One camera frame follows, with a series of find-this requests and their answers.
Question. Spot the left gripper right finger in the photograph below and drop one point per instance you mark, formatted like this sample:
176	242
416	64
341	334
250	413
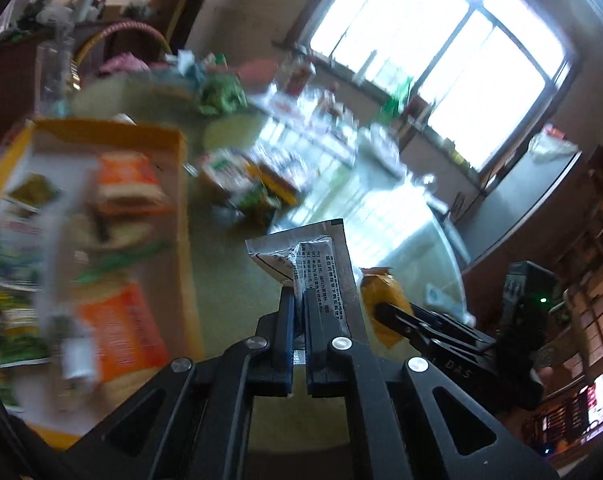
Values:
408	420

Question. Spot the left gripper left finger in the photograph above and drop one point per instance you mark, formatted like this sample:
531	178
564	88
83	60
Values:
191	420

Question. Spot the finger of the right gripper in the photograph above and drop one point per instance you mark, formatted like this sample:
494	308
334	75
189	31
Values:
419	328

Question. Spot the orange cracker pack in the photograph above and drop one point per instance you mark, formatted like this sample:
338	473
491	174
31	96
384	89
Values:
126	334
127	185

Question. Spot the silver green snack packet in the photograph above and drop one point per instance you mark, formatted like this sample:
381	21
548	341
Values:
22	271

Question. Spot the green round cracker pack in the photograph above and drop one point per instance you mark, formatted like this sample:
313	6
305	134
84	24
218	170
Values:
103	246

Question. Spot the yellow cardboard box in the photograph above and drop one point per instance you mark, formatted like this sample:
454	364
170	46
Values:
66	151

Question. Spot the green plastic bag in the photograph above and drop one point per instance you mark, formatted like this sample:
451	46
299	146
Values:
394	106

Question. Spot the pink plastic chair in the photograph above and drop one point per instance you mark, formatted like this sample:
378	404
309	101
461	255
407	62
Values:
258	72

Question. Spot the green cloth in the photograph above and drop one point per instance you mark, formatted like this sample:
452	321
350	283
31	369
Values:
221	95

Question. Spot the teal tissue box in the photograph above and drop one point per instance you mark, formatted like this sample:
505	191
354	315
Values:
183	68

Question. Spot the clear plastic cup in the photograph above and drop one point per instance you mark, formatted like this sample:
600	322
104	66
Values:
53	78

